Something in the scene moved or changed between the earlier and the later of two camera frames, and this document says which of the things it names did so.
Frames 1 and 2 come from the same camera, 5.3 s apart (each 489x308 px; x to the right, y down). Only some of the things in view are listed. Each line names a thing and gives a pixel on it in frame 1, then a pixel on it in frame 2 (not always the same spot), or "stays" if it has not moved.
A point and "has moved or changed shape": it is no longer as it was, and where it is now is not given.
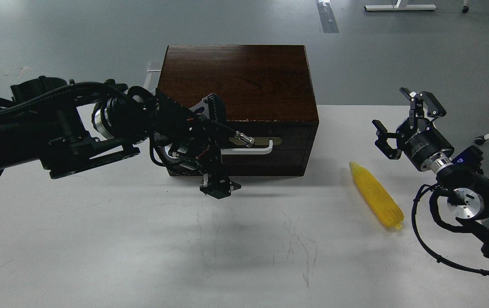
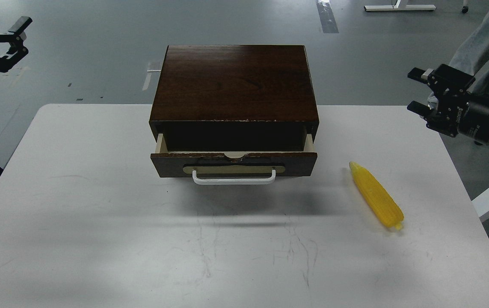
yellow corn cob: x=384 y=205 stays
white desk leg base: x=397 y=7 stays
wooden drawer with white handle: x=268 y=148 has moved or changed shape
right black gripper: x=417 y=144 → x=458 y=112
